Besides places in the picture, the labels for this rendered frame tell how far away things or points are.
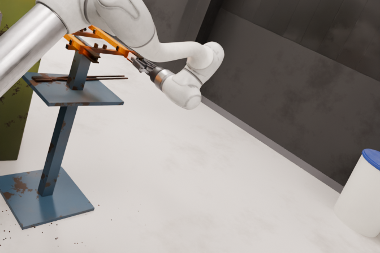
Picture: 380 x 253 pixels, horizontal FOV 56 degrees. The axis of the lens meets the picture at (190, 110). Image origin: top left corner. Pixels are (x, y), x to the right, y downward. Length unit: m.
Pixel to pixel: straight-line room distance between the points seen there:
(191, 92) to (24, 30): 0.66
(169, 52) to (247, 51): 2.96
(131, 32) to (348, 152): 3.06
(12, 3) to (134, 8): 1.14
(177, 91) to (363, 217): 2.25
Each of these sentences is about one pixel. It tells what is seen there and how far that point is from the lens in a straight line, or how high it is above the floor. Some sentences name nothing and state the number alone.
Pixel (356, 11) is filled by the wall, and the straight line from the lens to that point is 3.76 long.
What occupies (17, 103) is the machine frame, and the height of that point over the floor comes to 0.39.
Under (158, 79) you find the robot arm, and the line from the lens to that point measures 1.48.
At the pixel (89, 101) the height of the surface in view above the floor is 0.67.
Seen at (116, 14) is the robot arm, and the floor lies 1.21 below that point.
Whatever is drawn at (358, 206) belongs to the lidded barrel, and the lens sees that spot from 3.27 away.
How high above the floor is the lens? 1.37
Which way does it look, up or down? 20 degrees down
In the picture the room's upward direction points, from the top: 22 degrees clockwise
